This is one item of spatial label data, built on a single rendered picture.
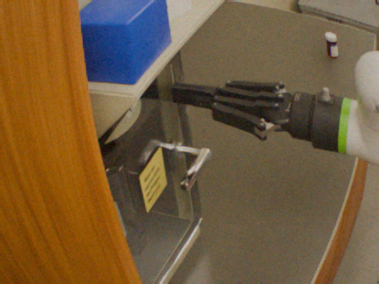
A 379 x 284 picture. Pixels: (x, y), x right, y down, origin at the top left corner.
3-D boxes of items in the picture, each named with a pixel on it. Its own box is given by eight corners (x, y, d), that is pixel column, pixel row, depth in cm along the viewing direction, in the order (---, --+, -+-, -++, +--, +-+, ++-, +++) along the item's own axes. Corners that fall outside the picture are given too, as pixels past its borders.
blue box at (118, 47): (68, 80, 79) (62, 25, 73) (107, 40, 86) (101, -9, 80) (135, 86, 75) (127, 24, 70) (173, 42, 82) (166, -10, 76)
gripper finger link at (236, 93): (282, 99, 101) (284, 94, 102) (215, 85, 106) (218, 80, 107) (283, 119, 104) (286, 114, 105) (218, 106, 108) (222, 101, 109)
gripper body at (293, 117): (317, 84, 101) (267, 73, 104) (308, 114, 95) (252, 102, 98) (319, 121, 105) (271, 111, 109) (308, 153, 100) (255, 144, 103)
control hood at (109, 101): (70, 150, 84) (57, 88, 78) (172, 27, 106) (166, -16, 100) (146, 168, 80) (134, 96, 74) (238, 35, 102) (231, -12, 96)
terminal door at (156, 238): (136, 314, 111) (78, 158, 86) (199, 219, 132) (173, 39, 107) (140, 314, 110) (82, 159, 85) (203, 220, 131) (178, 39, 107)
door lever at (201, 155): (159, 188, 110) (156, 176, 109) (184, 150, 117) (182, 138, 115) (191, 195, 108) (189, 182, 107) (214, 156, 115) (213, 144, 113)
